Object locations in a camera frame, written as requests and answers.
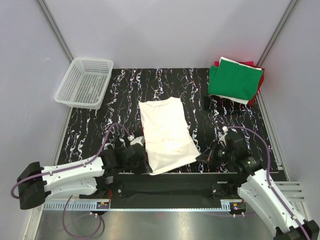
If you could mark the black marble pattern mat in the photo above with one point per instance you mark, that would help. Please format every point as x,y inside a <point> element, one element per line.
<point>119,114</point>

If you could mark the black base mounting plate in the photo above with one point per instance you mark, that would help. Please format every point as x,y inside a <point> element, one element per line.
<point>200,189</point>

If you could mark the white plastic mesh basket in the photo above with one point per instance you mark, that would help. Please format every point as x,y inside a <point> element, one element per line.
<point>85,83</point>

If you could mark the left aluminium corner post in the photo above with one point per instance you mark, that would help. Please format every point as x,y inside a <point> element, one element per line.
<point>44,8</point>

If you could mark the white slotted cable duct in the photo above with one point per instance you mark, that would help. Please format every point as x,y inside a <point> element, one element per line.
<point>117,206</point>

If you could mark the white t shirt red print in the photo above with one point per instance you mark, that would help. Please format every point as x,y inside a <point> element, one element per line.
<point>168,142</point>

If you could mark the aluminium corner post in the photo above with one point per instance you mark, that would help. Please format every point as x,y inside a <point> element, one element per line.
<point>278,30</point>
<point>44,8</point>

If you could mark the right aluminium corner post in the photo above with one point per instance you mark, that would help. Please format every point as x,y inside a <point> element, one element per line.
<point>278,30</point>

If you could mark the white folded t shirt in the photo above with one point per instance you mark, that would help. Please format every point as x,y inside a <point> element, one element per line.
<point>240,100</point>

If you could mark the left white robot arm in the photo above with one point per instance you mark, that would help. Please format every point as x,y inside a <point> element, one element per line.
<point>91,178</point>

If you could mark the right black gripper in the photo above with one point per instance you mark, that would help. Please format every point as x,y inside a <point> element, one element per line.
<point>207,156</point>

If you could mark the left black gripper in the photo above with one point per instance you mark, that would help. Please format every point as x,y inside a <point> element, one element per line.
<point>145,168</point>

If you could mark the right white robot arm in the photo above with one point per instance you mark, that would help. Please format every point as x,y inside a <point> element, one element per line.
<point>253,184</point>

